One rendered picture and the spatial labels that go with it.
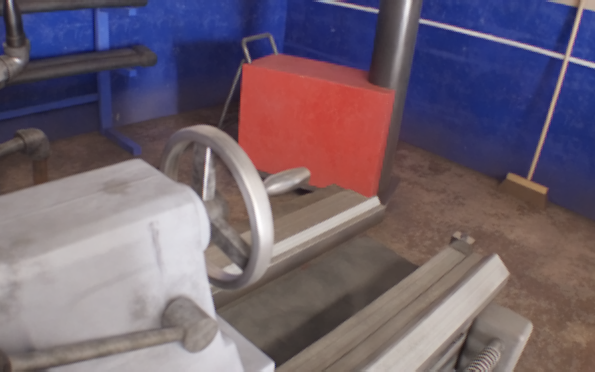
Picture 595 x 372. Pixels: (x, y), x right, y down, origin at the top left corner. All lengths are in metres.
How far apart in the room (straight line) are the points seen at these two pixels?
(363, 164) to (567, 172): 1.63
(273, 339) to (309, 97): 1.85
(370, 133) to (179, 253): 2.13
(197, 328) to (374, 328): 0.43
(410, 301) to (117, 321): 0.59
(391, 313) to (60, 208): 0.61
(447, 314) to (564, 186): 2.86
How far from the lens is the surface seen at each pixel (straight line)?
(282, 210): 1.18
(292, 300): 1.08
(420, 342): 0.87
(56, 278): 0.48
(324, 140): 2.69
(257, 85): 2.78
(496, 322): 1.11
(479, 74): 3.81
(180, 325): 0.52
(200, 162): 0.61
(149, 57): 3.48
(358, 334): 0.86
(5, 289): 0.47
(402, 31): 2.57
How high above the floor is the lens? 1.41
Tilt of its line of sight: 27 degrees down
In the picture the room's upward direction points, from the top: 6 degrees clockwise
